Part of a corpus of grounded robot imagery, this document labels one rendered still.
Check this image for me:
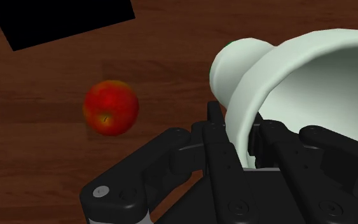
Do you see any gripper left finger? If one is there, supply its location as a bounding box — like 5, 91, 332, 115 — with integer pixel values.
79, 101, 259, 224

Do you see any red apple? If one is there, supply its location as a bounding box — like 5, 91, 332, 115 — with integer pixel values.
82, 80, 140, 137

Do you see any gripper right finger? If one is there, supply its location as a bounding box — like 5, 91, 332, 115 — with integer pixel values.
247, 113, 358, 224

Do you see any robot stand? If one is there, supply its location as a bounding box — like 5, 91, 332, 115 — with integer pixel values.
0, 0, 136, 52

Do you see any pale green footed bowl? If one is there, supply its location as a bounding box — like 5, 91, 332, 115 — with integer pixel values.
209, 28, 358, 170

